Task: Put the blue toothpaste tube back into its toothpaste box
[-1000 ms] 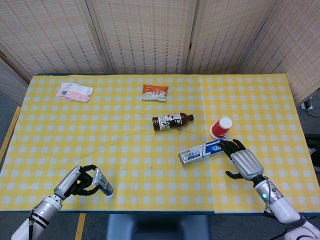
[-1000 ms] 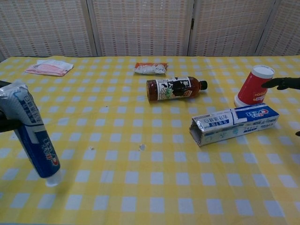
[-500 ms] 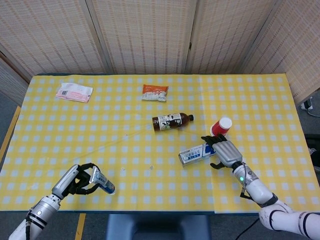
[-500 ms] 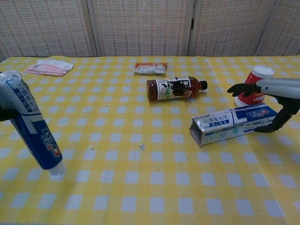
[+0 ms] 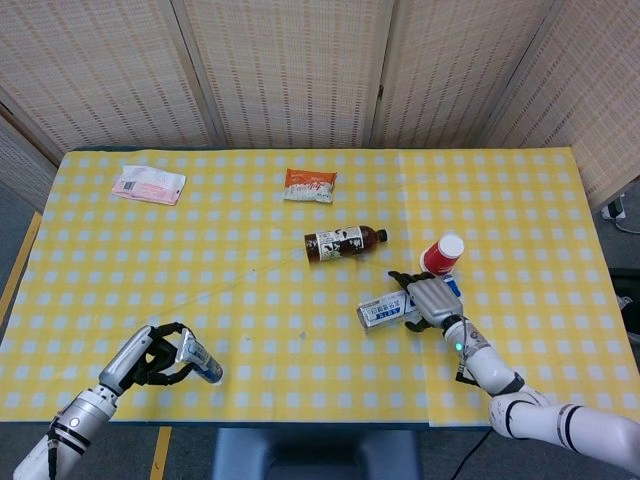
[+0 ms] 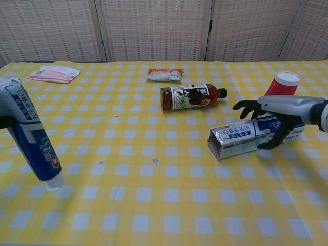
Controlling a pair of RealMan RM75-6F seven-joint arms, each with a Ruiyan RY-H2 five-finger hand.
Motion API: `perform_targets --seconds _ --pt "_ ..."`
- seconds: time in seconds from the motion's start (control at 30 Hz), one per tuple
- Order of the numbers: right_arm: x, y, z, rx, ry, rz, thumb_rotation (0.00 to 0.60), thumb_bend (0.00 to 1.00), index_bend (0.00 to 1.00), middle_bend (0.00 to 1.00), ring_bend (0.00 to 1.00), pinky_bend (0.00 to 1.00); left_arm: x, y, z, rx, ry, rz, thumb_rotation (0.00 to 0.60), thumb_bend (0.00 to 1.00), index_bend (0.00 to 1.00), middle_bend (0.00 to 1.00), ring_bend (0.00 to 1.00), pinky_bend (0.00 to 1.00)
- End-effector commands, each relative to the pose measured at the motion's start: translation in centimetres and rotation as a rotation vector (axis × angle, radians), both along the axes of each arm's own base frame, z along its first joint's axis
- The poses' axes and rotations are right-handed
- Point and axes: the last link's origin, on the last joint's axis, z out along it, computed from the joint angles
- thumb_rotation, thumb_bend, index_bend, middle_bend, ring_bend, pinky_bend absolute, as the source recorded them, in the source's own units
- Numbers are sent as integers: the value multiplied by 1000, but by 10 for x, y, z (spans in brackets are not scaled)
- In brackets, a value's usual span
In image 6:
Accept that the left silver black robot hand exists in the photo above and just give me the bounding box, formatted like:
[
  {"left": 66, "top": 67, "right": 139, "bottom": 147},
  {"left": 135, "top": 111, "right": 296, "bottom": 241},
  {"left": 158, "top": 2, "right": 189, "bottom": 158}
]
[{"left": 0, "top": 114, "right": 14, "bottom": 129}]

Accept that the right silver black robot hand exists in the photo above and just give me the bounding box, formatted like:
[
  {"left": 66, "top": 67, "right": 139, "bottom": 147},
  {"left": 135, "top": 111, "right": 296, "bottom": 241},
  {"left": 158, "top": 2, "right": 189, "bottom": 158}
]
[{"left": 232, "top": 94, "right": 319, "bottom": 150}]

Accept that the blue toothpaste tube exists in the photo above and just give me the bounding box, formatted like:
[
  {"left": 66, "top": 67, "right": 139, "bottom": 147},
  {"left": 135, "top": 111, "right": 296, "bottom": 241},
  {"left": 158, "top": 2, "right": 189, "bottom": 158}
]
[{"left": 0, "top": 73, "right": 64, "bottom": 191}]

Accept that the blue white toothpaste box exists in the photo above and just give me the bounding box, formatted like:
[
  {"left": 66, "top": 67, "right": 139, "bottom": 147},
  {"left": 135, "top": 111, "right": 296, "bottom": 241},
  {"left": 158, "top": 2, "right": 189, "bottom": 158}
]
[{"left": 207, "top": 114, "right": 307, "bottom": 161}]

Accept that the red paper cup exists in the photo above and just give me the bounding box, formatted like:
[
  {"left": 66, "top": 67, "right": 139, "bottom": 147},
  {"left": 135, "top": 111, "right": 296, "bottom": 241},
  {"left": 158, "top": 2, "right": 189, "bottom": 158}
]
[{"left": 263, "top": 71, "right": 301, "bottom": 97}]

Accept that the pink white wipes packet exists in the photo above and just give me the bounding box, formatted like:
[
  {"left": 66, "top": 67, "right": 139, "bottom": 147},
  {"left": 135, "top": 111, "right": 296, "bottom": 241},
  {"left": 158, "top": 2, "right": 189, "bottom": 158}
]
[{"left": 26, "top": 65, "right": 80, "bottom": 84}]

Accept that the brown tea bottle black cap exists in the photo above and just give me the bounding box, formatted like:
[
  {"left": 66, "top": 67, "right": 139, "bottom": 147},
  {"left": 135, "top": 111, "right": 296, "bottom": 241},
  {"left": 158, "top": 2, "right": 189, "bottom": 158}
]
[{"left": 160, "top": 83, "right": 228, "bottom": 111}]

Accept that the orange white snack packet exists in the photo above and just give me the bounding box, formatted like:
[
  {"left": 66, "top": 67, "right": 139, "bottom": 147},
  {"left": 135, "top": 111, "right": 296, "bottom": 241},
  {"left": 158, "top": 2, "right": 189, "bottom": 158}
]
[{"left": 146, "top": 68, "right": 185, "bottom": 83}]

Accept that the beige woven folding screen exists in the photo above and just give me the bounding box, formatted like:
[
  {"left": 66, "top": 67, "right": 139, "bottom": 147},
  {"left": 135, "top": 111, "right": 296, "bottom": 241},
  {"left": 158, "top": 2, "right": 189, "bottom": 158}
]
[{"left": 0, "top": 0, "right": 328, "bottom": 68}]

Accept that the yellow white checked tablecloth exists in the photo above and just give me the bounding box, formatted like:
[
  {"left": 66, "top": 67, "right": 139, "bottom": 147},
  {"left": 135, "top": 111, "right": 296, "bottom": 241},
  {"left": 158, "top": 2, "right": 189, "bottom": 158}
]
[{"left": 0, "top": 60, "right": 328, "bottom": 246}]

